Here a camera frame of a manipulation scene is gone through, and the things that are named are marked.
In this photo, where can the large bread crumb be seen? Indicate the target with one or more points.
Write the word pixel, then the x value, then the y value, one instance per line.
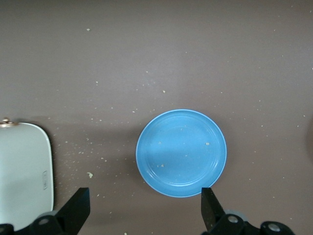
pixel 90 175

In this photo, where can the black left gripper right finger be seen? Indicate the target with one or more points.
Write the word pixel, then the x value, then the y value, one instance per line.
pixel 210 210

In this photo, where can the white toaster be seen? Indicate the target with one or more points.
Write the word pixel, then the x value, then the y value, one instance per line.
pixel 22 166

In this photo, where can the blue plate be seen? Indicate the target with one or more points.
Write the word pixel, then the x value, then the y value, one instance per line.
pixel 181 151

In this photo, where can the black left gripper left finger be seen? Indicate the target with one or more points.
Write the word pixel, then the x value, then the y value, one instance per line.
pixel 73 213

